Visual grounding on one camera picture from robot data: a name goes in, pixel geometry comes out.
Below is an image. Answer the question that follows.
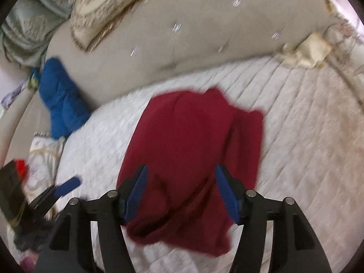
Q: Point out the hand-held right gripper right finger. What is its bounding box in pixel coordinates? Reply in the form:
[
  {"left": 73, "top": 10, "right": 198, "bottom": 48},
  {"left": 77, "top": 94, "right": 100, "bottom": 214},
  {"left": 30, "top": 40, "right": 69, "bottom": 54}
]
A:
[{"left": 215, "top": 163, "right": 332, "bottom": 273}]

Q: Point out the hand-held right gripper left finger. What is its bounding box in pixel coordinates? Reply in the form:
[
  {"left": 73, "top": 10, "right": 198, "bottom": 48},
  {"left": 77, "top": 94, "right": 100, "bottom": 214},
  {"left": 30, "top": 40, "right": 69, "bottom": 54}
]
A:
[{"left": 34, "top": 163, "right": 149, "bottom": 273}]

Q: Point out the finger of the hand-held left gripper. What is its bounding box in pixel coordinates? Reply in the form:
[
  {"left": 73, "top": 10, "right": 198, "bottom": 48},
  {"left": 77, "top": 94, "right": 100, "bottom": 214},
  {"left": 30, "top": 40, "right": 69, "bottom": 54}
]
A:
[{"left": 28, "top": 177, "right": 82, "bottom": 214}]

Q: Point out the red sweater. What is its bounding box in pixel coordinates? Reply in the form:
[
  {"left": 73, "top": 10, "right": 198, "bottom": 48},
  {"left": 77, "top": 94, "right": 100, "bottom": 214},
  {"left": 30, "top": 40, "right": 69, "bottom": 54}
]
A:
[{"left": 116, "top": 87, "right": 267, "bottom": 258}]

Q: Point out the small white embroidered pillow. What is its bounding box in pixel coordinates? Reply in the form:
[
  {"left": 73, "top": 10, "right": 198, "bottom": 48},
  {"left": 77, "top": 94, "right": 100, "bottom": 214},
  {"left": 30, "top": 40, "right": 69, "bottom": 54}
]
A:
[{"left": 23, "top": 131, "right": 68, "bottom": 206}]

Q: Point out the small red object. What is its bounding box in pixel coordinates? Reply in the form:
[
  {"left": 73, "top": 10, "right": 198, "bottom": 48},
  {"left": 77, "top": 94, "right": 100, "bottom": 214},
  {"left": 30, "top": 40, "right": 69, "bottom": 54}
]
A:
[{"left": 15, "top": 159, "right": 28, "bottom": 182}]

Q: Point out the blue quilted cushion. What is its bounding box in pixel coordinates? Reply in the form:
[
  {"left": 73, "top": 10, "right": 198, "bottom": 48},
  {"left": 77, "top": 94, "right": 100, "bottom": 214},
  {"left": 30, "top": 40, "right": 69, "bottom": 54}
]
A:
[{"left": 38, "top": 57, "right": 92, "bottom": 139}]

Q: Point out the white quilted bedspread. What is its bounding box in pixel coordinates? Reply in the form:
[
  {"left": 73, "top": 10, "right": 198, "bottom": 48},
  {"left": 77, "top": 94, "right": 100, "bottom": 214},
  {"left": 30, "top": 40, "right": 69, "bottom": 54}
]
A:
[{"left": 6, "top": 54, "right": 364, "bottom": 273}]

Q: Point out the purple cloth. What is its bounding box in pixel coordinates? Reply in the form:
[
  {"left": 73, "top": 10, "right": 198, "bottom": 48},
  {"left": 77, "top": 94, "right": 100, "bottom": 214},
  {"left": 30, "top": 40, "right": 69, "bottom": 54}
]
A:
[{"left": 1, "top": 82, "right": 27, "bottom": 109}]

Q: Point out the green cloth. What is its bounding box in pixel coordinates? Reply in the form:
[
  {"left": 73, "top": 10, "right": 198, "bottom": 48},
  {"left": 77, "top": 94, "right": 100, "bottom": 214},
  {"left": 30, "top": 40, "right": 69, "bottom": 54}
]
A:
[{"left": 28, "top": 68, "right": 41, "bottom": 89}]

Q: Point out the beige tufted headboard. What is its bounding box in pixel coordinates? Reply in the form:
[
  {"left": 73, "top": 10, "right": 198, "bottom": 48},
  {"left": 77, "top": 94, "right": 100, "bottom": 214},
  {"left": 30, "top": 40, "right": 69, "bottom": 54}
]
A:
[{"left": 0, "top": 0, "right": 343, "bottom": 160}]

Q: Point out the green floral blanket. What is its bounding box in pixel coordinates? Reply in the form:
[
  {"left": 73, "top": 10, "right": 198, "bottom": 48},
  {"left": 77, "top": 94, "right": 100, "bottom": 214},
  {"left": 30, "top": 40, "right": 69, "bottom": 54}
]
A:
[{"left": 0, "top": 0, "right": 75, "bottom": 69}]

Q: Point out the cream crumpled cloth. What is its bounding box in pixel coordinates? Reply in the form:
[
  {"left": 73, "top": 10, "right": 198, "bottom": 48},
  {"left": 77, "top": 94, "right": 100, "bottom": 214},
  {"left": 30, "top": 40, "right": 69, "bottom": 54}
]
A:
[{"left": 274, "top": 32, "right": 334, "bottom": 69}]

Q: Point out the floral embroidered ruffled pillow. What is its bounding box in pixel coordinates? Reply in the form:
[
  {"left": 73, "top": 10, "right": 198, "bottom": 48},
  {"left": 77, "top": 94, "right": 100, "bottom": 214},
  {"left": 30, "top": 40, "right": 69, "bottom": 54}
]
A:
[{"left": 69, "top": 0, "right": 184, "bottom": 52}]

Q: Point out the floral patterned duvet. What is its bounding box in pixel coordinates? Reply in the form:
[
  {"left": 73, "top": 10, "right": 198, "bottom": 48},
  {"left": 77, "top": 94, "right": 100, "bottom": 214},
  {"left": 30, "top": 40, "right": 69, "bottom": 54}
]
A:
[{"left": 321, "top": 20, "right": 364, "bottom": 106}]

